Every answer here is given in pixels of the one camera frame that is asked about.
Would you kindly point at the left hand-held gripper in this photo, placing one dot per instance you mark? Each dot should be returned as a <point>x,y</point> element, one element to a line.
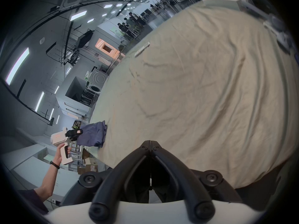
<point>58,139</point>

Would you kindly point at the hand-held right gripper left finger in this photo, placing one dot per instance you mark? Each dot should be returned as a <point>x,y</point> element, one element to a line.
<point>109,183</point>

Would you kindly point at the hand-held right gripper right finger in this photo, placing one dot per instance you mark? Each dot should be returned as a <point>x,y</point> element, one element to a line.
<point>191,183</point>

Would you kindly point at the dark blue shirt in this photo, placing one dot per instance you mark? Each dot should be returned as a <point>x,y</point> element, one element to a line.
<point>93,134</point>

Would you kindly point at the person's left forearm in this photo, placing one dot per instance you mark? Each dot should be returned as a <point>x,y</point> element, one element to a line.
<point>48,180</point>

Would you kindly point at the person's left hand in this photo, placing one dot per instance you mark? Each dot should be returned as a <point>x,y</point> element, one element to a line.
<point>61,153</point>

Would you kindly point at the pile of cardboard cartons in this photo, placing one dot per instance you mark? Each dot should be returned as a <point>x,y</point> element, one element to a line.
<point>88,161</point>

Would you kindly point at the white washing machine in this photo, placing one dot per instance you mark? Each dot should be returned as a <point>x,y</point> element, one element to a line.
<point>97,80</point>

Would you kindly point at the person's body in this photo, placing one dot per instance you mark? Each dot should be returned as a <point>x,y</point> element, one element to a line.
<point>31,199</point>

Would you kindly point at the bed with beige sheet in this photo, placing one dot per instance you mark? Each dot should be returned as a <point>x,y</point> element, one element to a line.
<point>198,90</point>

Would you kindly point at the white card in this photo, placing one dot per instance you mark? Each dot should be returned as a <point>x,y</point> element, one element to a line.
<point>142,48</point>

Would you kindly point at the group of people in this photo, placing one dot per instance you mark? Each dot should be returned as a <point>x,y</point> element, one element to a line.
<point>130,24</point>

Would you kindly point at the spare hand-held gripper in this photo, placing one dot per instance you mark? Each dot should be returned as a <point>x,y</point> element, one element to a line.
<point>276,26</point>

